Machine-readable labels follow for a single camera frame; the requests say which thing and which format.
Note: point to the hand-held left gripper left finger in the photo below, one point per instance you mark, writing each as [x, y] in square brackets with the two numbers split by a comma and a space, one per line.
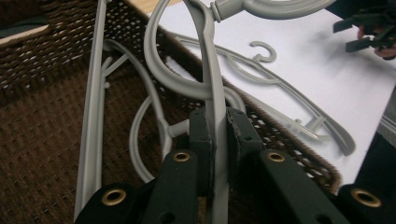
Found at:
[199, 137]

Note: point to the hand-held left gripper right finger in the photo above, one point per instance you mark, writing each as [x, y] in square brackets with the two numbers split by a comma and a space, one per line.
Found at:
[246, 140]

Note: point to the gray plastic clothes hanger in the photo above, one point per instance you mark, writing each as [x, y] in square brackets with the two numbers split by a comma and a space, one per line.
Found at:
[152, 53]
[344, 141]
[91, 109]
[214, 77]

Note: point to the brown woven basket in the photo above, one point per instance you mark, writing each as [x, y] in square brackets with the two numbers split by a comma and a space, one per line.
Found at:
[46, 124]

